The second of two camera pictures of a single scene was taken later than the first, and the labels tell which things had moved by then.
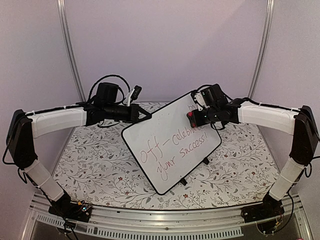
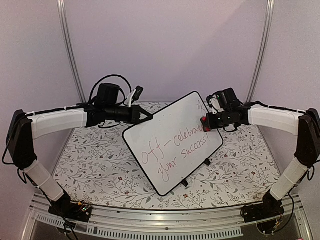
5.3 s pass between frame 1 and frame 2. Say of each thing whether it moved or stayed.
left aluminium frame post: stayed
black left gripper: stayed
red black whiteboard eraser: moved
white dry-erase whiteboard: stayed
